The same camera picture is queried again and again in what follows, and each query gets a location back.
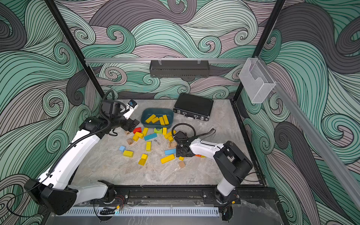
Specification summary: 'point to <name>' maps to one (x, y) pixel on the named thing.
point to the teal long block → (150, 136)
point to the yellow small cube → (171, 138)
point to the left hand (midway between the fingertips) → (131, 115)
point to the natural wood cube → (182, 164)
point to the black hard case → (193, 107)
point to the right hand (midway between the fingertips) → (179, 154)
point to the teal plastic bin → (157, 117)
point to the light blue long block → (170, 152)
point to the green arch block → (157, 131)
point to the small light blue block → (122, 148)
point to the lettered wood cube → (127, 132)
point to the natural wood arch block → (172, 145)
